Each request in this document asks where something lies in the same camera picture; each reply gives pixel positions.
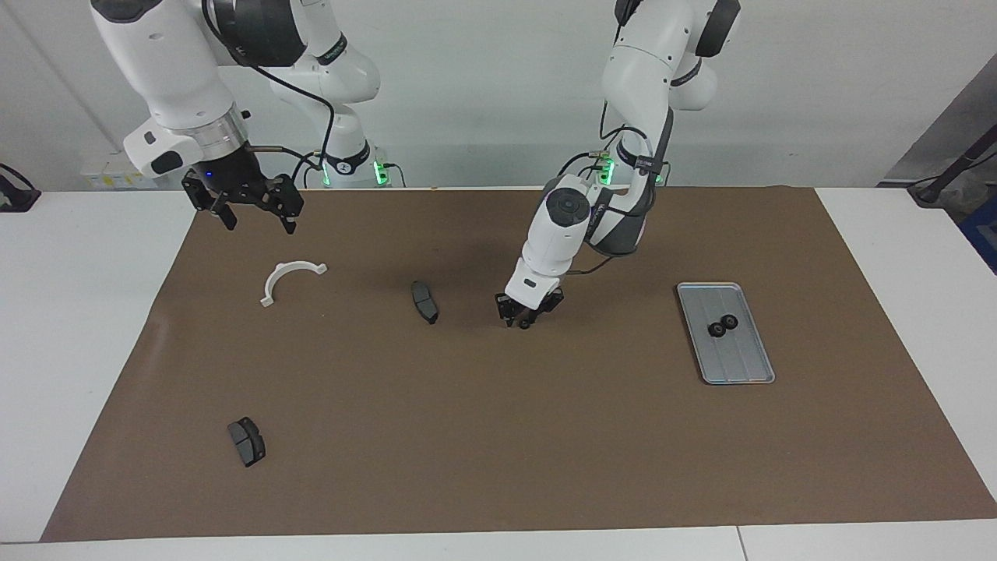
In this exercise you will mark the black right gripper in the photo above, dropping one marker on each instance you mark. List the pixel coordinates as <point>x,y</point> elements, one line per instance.
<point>234,175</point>

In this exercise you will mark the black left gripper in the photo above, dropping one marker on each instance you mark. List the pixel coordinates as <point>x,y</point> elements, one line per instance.
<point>537,300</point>

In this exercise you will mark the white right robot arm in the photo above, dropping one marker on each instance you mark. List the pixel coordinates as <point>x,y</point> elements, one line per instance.
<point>171,62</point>

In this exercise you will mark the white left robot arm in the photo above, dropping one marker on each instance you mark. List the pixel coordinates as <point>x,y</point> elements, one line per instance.
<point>557,234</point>

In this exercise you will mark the silver metal tray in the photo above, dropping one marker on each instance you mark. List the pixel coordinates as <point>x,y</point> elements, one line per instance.
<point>740,366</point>

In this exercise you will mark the long grey brake pad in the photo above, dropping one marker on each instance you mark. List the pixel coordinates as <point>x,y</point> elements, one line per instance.
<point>424,302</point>

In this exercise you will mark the brown table mat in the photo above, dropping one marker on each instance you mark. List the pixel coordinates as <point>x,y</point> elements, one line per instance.
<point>545,436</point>

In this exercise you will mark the short grey brake pad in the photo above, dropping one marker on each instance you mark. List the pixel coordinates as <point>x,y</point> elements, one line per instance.
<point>248,442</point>

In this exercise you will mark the black clamp stand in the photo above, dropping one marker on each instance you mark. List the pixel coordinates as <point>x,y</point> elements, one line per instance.
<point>15,199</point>

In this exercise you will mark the black pole stand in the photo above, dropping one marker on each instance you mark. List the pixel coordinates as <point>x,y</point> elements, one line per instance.
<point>946,175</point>

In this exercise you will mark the blue crate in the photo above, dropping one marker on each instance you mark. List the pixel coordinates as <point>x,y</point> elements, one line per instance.
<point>985,234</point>

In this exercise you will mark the white curved plastic bracket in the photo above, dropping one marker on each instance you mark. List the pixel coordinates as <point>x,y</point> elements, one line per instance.
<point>290,266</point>

